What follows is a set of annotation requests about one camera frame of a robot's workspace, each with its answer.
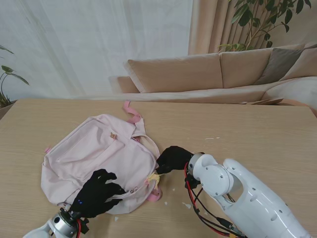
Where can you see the thin white paper strip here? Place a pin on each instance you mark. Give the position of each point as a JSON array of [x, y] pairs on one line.
[[210, 138]]

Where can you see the white beanbag cushion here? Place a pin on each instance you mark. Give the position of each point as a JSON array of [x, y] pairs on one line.
[[292, 91]]

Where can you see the white sheer curtain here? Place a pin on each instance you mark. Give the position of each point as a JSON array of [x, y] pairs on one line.
[[86, 44]]

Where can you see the grey sofa cushion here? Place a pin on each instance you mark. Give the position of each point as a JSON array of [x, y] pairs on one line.
[[277, 64]]

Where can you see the broad-leaved green plant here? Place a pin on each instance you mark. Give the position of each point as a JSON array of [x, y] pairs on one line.
[[15, 74]]

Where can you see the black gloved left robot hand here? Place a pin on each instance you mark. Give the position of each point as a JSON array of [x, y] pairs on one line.
[[96, 196]]

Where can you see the flat brown cardboard piece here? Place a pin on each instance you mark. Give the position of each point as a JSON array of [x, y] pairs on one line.
[[267, 101]]

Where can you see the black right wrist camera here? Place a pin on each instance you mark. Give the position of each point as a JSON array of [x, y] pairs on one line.
[[193, 181]]

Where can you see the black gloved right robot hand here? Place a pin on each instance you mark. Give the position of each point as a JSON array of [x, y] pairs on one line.
[[173, 158]]

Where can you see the tall small-leaved green plant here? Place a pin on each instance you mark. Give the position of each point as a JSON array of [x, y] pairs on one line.
[[247, 15]]

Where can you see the yellow yarn zipper pull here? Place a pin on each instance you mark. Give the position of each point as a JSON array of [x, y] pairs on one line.
[[154, 177]]

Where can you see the beige pleated curtain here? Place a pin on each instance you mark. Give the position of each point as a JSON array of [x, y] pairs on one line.
[[213, 24]]

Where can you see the pink fabric backpack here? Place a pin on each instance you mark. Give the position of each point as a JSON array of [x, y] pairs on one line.
[[99, 148]]

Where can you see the beige sofa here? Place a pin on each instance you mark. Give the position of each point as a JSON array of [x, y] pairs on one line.
[[173, 74]]

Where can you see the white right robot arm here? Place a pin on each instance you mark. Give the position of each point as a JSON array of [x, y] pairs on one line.
[[247, 196]]

